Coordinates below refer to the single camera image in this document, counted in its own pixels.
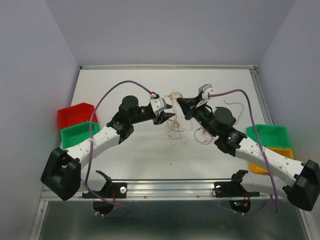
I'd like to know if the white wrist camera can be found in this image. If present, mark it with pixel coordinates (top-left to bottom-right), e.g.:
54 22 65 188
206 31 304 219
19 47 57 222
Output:
149 97 167 115
198 83 214 100

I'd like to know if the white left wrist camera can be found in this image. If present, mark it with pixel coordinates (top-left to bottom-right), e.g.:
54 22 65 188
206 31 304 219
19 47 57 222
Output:
149 97 167 115

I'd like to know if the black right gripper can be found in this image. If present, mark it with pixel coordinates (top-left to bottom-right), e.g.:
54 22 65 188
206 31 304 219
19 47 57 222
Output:
176 95 218 138

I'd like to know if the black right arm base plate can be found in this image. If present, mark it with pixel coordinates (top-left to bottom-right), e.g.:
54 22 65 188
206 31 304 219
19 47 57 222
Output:
211 170 260 198

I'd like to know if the yellow plastic bin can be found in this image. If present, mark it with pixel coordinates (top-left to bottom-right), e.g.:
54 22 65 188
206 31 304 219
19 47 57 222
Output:
249 146 294 175

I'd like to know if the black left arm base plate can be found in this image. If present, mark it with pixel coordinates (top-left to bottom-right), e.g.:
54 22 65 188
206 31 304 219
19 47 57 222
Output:
88 170 128 199

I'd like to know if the green plastic bin left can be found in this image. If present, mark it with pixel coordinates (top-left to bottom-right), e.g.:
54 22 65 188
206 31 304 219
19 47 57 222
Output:
60 121 91 149

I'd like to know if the white thin cable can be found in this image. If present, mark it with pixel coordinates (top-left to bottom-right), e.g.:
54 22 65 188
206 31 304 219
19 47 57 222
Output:
166 94 188 141

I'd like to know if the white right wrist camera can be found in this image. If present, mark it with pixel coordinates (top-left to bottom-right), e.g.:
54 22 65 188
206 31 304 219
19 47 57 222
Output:
198 83 214 100

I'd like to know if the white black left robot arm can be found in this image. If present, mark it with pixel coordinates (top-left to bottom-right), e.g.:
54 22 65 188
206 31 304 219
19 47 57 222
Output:
40 95 175 201

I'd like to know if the red plastic bin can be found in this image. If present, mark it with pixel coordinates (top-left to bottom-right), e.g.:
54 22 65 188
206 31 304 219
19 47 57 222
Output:
57 102 95 130

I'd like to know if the green plastic bin right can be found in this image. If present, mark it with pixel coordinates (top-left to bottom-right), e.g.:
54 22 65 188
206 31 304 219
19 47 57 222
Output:
255 124 292 149

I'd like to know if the green plastic bin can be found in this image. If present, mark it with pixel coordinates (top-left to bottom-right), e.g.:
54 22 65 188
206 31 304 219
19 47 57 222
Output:
255 124 292 149
60 121 91 149

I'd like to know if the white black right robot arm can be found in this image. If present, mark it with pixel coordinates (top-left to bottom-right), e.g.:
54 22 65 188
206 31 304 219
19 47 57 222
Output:
177 97 320 211

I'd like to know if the aluminium table frame rail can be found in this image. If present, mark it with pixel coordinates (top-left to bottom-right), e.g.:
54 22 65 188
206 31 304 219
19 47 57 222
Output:
27 64 320 240

